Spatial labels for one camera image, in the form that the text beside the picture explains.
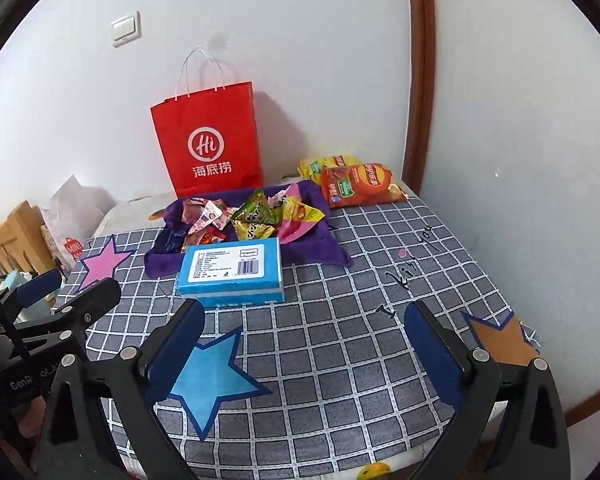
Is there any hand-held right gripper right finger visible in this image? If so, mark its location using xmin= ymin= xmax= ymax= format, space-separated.
xmin=404 ymin=301 xmax=571 ymax=480

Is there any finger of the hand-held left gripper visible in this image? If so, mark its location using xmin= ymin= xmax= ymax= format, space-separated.
xmin=0 ymin=278 xmax=123 ymax=356
xmin=2 ymin=267 xmax=63 ymax=318

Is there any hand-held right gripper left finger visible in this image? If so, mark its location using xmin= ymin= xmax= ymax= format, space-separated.
xmin=32 ymin=298 xmax=207 ymax=480

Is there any dark blue snack packet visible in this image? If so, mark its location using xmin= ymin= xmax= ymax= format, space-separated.
xmin=155 ymin=232 xmax=186 ymax=255

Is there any red snack bar packet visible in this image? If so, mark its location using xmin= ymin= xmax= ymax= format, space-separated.
xmin=197 ymin=229 xmax=227 ymax=251

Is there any pink strawberry print packet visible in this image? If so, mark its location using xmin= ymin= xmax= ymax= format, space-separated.
xmin=187 ymin=199 xmax=233 ymax=235

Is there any green triangular snack packet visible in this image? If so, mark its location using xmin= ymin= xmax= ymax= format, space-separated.
xmin=229 ymin=187 xmax=283 ymax=241

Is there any purple cloth tray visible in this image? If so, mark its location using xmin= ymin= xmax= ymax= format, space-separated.
xmin=145 ymin=180 xmax=355 ymax=279

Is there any pink and yellow snack packet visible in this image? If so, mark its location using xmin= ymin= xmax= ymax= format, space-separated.
xmin=275 ymin=185 xmax=317 ymax=246

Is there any light blue container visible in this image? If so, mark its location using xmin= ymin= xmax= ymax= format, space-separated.
xmin=0 ymin=270 xmax=31 ymax=293

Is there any pink paper star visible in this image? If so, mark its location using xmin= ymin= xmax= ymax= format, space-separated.
xmin=75 ymin=235 xmax=137 ymax=293

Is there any patterned gift bag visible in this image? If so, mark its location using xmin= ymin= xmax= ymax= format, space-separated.
xmin=40 ymin=222 xmax=70 ymax=275

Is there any blue paper star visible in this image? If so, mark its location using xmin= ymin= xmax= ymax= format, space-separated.
xmin=167 ymin=326 xmax=273 ymax=441

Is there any wooden chair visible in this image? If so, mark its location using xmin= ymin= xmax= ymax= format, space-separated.
xmin=0 ymin=201 xmax=56 ymax=281

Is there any orange paper star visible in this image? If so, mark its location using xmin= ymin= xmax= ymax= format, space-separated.
xmin=461 ymin=310 xmax=541 ymax=368

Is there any white plastic shopping bag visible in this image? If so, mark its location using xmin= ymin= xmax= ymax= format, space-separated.
xmin=42 ymin=174 xmax=116 ymax=271

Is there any light blue box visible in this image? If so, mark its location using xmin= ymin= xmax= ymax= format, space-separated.
xmin=175 ymin=236 xmax=286 ymax=309

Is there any grey checkered bedsheet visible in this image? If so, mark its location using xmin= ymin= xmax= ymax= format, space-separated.
xmin=55 ymin=195 xmax=541 ymax=480

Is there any small yellow toy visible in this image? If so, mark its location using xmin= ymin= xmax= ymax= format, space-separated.
xmin=357 ymin=462 xmax=393 ymax=480

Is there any brown baseboard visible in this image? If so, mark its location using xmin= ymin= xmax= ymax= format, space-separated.
xmin=564 ymin=387 xmax=600 ymax=429

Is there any orange chips bag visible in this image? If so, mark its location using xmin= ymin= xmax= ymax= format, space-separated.
xmin=321 ymin=162 xmax=409 ymax=209

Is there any red paper bag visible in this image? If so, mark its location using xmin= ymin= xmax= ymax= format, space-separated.
xmin=150 ymin=47 xmax=264 ymax=199

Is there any yellow chips bag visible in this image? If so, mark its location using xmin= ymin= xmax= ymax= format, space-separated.
xmin=298 ymin=155 xmax=363 ymax=181

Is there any brown wooden door frame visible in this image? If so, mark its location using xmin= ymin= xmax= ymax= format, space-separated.
xmin=405 ymin=0 xmax=437 ymax=196

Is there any white light switch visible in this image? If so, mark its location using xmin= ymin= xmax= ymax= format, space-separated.
xmin=111 ymin=11 xmax=143 ymax=49

